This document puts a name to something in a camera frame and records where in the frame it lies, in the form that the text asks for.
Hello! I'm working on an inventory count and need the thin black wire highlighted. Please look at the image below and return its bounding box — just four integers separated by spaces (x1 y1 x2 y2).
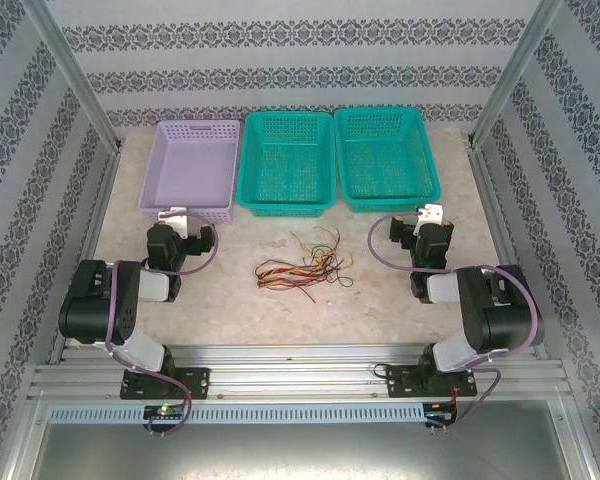
304 244 355 289

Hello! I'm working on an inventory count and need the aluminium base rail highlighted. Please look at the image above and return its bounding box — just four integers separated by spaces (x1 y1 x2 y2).
27 342 576 401

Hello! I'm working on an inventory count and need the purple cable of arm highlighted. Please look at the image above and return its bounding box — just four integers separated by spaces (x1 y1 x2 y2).
104 212 220 439
368 212 540 434

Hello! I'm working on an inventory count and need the thick yellow wire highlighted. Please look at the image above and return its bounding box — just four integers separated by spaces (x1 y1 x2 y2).
253 259 341 290

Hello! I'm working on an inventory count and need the thick red wire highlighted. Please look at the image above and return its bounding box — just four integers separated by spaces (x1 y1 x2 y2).
257 258 331 285

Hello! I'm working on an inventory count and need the aluminium frame post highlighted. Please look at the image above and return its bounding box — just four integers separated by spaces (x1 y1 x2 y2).
467 0 566 146
22 0 124 151

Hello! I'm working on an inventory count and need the thin orange wire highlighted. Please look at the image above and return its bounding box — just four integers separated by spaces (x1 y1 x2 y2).
252 267 307 292
312 225 343 252

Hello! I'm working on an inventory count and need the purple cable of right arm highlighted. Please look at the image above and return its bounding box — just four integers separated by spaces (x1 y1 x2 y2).
368 212 540 434

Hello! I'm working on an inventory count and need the teal plastic basket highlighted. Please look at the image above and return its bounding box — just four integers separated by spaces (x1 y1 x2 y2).
333 107 442 215
235 110 337 219

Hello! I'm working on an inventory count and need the lilac plastic basket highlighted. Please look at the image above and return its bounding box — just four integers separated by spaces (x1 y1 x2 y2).
138 119 244 224

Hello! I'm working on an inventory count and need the aluminium side rail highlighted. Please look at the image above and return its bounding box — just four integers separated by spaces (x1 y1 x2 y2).
467 139 551 361
49 149 124 364

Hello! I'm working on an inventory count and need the grey slotted cable duct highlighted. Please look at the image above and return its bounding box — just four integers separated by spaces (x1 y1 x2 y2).
47 402 426 424

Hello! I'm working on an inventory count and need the tangle of coloured wires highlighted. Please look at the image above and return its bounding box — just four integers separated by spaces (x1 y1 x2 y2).
257 244 342 290

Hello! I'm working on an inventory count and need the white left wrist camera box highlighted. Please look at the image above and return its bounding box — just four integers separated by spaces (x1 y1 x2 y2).
158 206 190 239

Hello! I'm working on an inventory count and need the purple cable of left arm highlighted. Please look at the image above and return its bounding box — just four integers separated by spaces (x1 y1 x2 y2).
104 212 220 439

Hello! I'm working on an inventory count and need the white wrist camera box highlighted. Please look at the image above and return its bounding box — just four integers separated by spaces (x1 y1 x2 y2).
158 206 190 239
412 203 445 236

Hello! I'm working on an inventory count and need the small circuit board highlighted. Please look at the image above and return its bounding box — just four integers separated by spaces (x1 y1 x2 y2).
424 402 459 426
143 405 187 421

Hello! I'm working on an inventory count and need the thin red wire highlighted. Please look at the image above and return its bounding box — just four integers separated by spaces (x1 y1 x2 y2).
289 230 318 305

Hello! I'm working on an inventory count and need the thin yellow wire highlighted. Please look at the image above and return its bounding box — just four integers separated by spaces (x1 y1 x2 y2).
299 251 354 269

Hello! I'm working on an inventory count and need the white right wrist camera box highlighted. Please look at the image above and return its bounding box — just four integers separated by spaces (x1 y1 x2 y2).
412 203 445 236

